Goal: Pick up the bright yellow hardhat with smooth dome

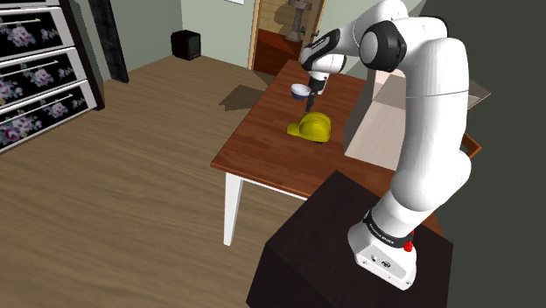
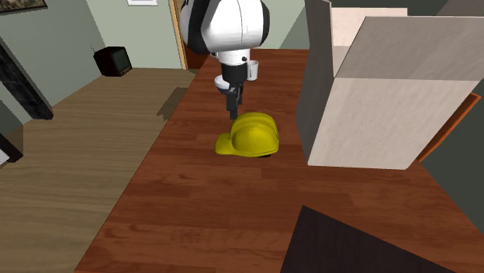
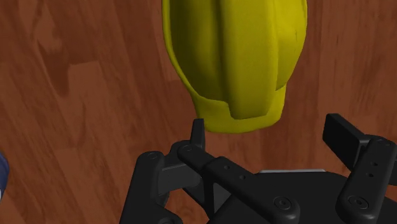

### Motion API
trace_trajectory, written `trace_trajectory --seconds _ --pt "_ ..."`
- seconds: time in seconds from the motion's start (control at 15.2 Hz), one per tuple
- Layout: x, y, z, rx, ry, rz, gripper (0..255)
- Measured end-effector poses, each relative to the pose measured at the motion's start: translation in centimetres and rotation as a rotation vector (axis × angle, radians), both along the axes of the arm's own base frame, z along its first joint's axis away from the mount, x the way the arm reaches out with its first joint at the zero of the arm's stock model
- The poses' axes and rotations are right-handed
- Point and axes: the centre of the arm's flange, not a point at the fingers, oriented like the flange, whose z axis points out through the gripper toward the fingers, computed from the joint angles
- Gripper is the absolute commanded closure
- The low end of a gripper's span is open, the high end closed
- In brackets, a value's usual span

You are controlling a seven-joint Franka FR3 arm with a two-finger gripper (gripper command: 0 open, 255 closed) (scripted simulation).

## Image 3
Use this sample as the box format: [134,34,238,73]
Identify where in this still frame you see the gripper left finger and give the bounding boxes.
[118,118,301,224]

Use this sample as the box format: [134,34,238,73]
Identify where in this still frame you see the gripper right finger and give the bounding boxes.
[322,113,397,224]

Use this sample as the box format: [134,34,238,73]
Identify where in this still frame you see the yellow hard hat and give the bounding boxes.
[162,0,309,134]

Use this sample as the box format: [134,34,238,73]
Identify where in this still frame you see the dark blue object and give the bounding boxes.
[0,151,10,199]

